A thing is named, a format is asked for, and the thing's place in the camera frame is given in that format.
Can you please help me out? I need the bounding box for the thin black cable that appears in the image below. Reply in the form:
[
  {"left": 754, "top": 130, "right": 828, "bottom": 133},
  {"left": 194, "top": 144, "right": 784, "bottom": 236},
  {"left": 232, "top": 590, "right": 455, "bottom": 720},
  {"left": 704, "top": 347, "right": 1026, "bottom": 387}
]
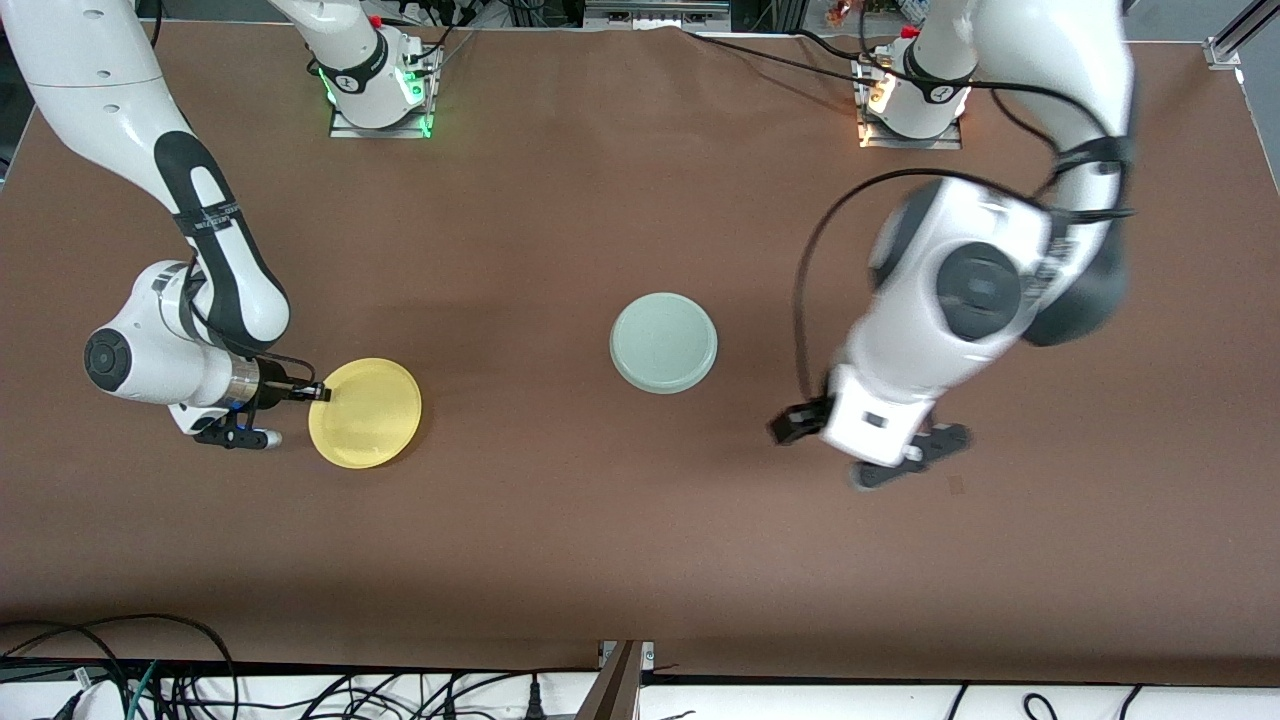
[{"left": 300, "top": 665, "right": 601, "bottom": 720}]

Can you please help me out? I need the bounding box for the yellow plate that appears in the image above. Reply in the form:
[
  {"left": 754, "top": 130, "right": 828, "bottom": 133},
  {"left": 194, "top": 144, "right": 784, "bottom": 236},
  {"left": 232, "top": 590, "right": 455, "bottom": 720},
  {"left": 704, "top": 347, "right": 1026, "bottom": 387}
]
[{"left": 308, "top": 358, "right": 423, "bottom": 470}]

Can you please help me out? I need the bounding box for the pale green plate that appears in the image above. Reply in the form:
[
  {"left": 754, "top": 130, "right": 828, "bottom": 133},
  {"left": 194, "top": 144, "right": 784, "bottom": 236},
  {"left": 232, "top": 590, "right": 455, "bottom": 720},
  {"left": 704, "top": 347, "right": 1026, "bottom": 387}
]
[{"left": 610, "top": 292, "right": 719, "bottom": 395}]

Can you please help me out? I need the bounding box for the aluminium frame profile with bracket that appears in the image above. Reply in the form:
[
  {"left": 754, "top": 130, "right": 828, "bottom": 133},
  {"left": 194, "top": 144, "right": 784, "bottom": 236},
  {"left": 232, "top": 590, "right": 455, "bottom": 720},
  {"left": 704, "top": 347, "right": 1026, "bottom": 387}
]
[{"left": 575, "top": 640, "right": 656, "bottom": 720}]

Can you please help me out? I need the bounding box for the orange colourful object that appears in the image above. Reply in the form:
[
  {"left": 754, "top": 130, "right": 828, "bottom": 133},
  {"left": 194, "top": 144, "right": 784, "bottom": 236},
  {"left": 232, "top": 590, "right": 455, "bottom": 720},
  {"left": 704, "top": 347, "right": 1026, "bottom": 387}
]
[{"left": 825, "top": 0, "right": 906, "bottom": 29}]

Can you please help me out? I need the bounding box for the long black base cable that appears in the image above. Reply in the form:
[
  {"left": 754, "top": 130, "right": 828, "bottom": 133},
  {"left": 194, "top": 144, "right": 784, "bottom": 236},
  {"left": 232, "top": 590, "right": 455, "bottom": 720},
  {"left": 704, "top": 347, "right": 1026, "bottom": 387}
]
[{"left": 685, "top": 30, "right": 881, "bottom": 89}]

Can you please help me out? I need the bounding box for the grey base cable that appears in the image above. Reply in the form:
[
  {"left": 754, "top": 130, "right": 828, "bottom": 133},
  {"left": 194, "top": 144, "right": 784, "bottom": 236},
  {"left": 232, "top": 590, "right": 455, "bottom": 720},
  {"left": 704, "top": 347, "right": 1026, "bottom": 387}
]
[{"left": 415, "top": 25, "right": 481, "bottom": 76}]

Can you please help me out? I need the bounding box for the brown table cover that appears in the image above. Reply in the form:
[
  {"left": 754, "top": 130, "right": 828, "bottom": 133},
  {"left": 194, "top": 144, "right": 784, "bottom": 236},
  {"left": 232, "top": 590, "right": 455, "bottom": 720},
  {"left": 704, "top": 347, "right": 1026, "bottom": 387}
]
[{"left": 0, "top": 20, "right": 1280, "bottom": 687}]

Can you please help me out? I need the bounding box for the short black base cable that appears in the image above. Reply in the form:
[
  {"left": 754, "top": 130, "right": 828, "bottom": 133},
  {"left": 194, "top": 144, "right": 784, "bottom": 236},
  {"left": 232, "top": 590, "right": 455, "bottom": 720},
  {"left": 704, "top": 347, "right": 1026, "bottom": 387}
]
[{"left": 795, "top": 28, "right": 876, "bottom": 63}]

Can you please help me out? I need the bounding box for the green cable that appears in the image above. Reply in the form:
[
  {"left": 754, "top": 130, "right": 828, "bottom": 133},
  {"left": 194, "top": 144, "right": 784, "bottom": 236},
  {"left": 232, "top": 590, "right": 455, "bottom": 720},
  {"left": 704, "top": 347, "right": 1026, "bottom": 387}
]
[{"left": 125, "top": 660, "right": 161, "bottom": 720}]

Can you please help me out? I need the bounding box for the grey metal rail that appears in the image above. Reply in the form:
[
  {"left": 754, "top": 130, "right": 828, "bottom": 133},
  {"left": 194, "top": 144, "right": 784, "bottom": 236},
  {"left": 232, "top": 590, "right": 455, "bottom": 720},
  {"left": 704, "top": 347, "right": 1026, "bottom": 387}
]
[{"left": 583, "top": 0, "right": 731, "bottom": 31}]

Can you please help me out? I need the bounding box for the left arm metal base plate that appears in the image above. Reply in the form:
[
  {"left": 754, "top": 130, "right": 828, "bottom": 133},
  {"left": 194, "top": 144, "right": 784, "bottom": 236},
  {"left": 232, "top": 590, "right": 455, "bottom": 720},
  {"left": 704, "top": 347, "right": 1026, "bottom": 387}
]
[{"left": 855, "top": 55, "right": 966, "bottom": 151}]

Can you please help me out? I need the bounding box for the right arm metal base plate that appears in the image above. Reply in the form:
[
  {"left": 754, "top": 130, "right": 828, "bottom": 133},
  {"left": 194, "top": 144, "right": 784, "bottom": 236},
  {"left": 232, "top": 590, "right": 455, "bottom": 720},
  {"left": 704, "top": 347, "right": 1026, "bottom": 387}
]
[{"left": 328, "top": 45, "right": 441, "bottom": 139}]

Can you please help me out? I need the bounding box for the long arched black cable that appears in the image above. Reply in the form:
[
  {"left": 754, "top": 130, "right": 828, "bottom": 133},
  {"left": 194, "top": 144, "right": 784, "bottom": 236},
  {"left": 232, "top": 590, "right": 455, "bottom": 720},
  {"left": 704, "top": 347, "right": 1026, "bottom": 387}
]
[{"left": 0, "top": 613, "right": 239, "bottom": 720}]

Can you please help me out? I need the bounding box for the slanted aluminium profile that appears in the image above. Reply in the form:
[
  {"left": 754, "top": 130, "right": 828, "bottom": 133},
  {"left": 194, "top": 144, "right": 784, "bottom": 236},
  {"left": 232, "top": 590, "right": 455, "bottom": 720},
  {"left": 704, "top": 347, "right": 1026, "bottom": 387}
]
[{"left": 1205, "top": 0, "right": 1280, "bottom": 71}]

